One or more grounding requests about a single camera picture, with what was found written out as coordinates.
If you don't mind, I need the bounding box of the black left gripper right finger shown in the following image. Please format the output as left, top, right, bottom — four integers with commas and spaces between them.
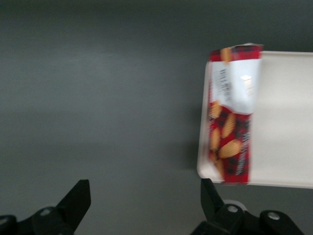
190, 178, 304, 235

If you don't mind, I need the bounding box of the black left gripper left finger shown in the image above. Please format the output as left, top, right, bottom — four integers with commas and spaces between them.
0, 179, 92, 235

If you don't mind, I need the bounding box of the red cookie box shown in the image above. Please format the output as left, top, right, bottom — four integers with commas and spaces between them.
207, 43, 264, 186

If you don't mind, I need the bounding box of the cream rectangular tray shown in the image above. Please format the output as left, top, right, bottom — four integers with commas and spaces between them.
196, 50, 313, 189

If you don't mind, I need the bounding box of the grey table cover mat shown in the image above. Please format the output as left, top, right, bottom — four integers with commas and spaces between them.
0, 0, 313, 235

